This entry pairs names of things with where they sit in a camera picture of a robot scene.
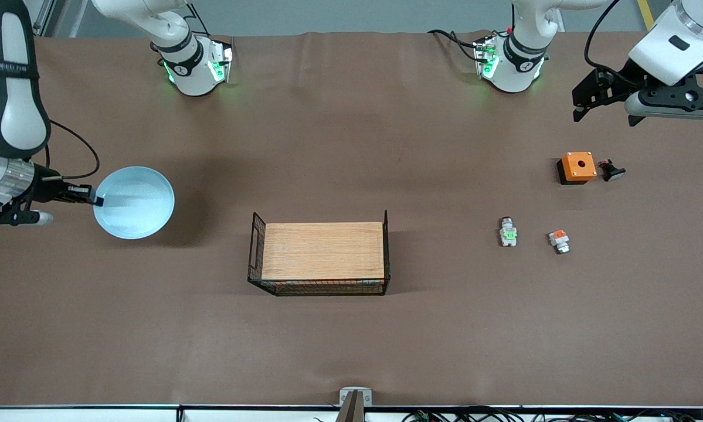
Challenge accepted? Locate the orange box with hole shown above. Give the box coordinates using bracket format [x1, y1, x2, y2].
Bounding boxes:
[556, 151, 597, 186]

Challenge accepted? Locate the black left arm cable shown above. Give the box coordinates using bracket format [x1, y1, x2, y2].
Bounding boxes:
[583, 0, 629, 83]

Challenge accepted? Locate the aluminium frame profile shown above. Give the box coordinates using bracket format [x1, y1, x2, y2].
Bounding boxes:
[29, 0, 56, 37]

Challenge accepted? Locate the black base cable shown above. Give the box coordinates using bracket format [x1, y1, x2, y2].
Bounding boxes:
[427, 29, 482, 62]
[188, 6, 212, 37]

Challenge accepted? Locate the grey metal bracket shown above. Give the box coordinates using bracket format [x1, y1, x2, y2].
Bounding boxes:
[339, 387, 373, 422]

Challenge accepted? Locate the wire rack with wooden top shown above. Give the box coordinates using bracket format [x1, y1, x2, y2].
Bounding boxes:
[247, 210, 391, 297]

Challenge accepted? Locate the brown table cover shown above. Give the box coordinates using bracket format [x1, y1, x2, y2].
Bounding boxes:
[0, 30, 703, 408]

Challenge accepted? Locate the white table edge rail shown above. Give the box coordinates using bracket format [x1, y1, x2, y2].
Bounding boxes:
[0, 403, 703, 422]

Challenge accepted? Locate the green white button module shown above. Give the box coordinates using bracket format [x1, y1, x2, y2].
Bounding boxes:
[499, 216, 518, 248]

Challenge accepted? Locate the light blue round plate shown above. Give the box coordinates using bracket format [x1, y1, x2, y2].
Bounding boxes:
[93, 166, 175, 240]

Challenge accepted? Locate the base connector box green light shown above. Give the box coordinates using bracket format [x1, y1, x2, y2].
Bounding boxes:
[473, 35, 500, 80]
[208, 39, 235, 84]

